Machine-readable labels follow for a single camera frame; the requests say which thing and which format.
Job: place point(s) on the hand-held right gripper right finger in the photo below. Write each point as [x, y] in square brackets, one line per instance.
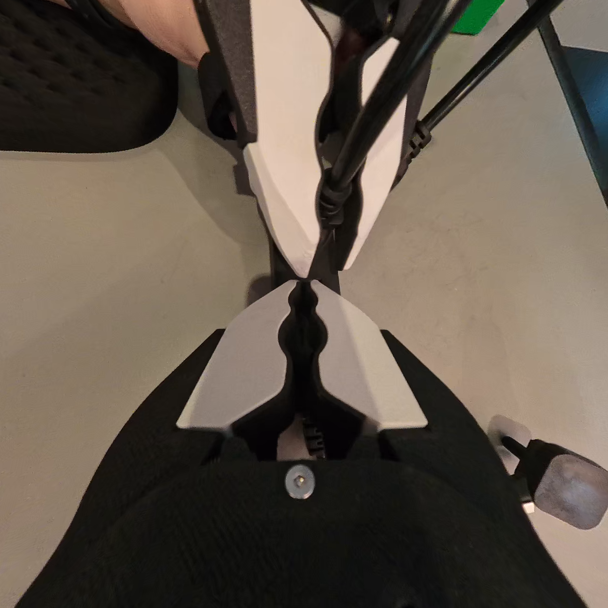
[370, 380]

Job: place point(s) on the green plastic bin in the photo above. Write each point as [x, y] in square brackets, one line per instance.
[477, 16]

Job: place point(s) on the black power strip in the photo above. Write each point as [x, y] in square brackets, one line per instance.
[279, 266]

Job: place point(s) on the person's left hand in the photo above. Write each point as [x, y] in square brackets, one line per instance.
[166, 28]

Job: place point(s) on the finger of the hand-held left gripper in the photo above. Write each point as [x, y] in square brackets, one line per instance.
[384, 142]
[285, 142]

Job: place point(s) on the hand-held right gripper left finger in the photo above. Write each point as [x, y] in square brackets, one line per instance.
[237, 380]

